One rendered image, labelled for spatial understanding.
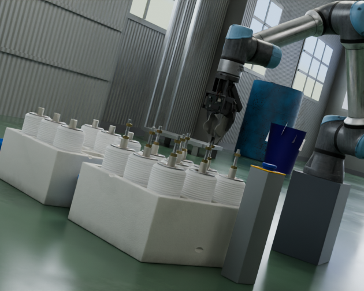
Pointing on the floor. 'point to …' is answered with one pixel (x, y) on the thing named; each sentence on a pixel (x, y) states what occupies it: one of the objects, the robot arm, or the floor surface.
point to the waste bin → (283, 147)
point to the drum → (266, 116)
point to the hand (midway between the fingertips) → (214, 140)
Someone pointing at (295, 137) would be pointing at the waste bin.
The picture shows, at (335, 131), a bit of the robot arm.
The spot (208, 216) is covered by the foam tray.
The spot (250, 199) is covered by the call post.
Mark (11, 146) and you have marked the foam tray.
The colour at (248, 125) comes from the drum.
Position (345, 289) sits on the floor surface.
